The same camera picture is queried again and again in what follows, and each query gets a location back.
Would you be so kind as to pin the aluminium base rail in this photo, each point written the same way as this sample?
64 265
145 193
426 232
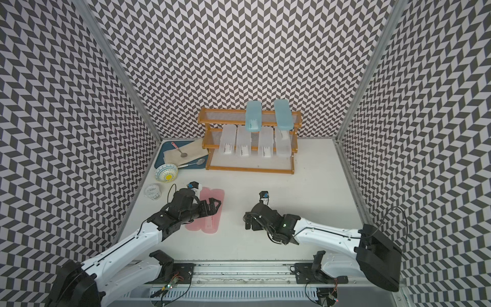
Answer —
261 284

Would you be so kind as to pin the beige cloth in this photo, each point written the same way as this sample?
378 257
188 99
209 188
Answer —
194 150

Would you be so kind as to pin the clear glass cup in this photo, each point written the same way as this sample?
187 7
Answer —
153 191

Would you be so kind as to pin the pink handled spoon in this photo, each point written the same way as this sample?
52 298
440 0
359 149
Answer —
182 154

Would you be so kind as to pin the pink pencil case labelled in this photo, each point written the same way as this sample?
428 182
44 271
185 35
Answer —
211 223

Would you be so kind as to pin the white pencil case labelled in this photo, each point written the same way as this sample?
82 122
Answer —
227 140
243 142

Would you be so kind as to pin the aluminium corner post right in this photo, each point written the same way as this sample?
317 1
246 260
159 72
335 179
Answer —
371 69

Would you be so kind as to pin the frosted white pencil case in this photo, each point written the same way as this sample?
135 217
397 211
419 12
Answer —
266 142

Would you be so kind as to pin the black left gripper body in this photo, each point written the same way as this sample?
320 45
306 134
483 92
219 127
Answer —
200 209

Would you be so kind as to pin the aluminium corner post left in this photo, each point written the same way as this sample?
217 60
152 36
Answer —
91 23

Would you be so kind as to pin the silver spoon patterned handle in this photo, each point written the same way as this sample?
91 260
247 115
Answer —
199 162

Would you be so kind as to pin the aluminium corner post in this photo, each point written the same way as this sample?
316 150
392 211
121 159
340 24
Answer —
91 23
371 69

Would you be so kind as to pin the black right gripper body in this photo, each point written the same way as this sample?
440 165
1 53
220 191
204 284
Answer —
256 226

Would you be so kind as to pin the teal pencil case plain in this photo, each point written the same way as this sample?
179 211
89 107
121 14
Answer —
283 114

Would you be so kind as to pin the orange three-tier wire shelf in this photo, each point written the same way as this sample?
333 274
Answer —
215 119

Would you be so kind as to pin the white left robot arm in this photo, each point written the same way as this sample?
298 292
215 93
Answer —
132 262

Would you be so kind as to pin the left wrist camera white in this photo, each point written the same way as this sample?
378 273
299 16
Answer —
196 187

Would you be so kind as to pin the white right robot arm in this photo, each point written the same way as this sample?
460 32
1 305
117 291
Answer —
364 253

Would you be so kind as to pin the teal pencil case labelled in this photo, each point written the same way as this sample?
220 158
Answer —
253 119

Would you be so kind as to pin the white pencil case label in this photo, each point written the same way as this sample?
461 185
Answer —
283 142

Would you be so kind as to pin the dark blue tray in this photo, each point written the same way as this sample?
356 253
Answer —
166 146

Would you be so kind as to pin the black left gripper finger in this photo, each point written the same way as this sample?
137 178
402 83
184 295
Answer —
214 203
214 217

